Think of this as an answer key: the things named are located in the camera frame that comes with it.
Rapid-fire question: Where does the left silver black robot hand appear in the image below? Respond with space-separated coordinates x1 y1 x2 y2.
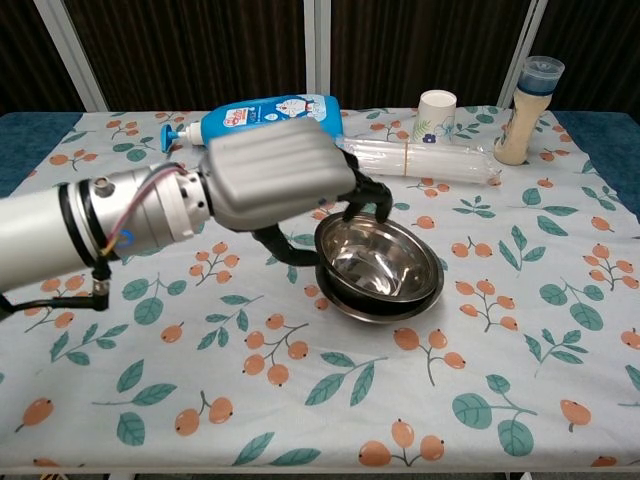
202 118 394 271

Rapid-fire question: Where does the stainless steel bowl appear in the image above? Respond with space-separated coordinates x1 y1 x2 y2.
316 259 446 325
317 262 445 312
314 212 444 301

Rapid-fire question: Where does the blue pump soap bottle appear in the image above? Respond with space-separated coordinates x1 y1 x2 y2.
159 93 345 151

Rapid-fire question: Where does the dark brown partition panel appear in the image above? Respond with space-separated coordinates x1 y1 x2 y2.
0 0 109 114
317 0 544 110
64 0 316 112

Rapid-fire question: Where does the pack of white straws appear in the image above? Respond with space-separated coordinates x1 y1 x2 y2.
339 137 503 187

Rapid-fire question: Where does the floral paper cup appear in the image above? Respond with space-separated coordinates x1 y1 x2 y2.
412 89 459 146

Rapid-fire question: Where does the floral white tablecloth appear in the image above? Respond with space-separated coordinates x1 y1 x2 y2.
0 105 640 474

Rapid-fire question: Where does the beige sauce bottle blue cap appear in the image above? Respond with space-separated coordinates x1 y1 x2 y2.
493 55 566 166

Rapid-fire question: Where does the red arm wire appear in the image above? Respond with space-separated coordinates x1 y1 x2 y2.
99 163 189 257

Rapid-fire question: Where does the black wrist cable with plug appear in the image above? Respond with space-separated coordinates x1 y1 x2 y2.
0 259 112 315

